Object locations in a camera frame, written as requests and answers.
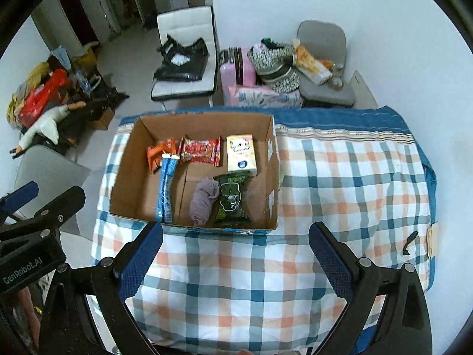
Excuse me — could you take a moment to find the cardboard box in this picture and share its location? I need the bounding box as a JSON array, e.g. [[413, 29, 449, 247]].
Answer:
[[110, 111, 281, 232]]

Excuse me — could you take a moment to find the blue long snack packet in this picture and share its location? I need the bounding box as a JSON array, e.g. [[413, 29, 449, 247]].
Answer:
[[155, 153, 179, 224]]

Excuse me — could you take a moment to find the orange snack packet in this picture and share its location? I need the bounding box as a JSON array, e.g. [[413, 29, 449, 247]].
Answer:
[[147, 138, 177, 174]]

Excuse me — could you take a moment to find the purple fuzzy cloth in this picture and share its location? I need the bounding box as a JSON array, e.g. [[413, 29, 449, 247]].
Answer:
[[189, 179, 220, 227]]

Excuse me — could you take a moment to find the red floral snack packet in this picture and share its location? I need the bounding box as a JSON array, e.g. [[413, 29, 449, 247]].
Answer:
[[179, 135, 221, 167]]

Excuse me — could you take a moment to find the green wet wipes packet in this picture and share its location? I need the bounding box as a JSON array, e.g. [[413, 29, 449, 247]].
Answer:
[[213, 170, 251, 227]]

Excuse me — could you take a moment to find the white tissue pack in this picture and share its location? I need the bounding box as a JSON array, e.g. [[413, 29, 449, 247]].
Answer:
[[226, 135, 257, 177]]

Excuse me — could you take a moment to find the black clip on tablecloth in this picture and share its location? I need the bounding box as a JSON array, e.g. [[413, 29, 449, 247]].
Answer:
[[402, 231, 419, 256]]

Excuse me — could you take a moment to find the white goose plush toy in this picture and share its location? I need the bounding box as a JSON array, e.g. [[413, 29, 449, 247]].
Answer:
[[9, 101, 87, 159]]

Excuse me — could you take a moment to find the red plastic bag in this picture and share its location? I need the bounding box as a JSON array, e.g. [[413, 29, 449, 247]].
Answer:
[[18, 69, 70, 128]]

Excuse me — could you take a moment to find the plaid checkered tablecloth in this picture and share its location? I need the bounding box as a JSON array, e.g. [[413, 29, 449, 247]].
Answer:
[[91, 106, 435, 354]]

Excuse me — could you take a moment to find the black bag on chair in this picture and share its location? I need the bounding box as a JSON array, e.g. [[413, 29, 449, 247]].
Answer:
[[154, 35, 209, 83]]

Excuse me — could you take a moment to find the floral pink pillow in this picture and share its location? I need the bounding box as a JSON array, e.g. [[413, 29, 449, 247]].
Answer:
[[224, 85, 303, 108]]

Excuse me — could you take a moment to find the white leather chair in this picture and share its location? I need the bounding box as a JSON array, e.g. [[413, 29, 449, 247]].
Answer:
[[151, 6, 218, 106]]

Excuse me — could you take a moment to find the pink suitcase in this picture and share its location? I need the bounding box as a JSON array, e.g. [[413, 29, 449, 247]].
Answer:
[[219, 47, 257, 107]]

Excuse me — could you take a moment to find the snack bag on grey chair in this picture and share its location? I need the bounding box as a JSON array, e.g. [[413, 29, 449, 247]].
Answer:
[[292, 38, 332, 86]]

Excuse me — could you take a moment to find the patterned black white bag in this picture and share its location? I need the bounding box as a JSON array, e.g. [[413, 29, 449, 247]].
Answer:
[[247, 38, 300, 94]]

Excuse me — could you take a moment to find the grey padded chair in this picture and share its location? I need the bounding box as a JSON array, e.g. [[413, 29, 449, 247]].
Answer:
[[297, 20, 355, 107]]

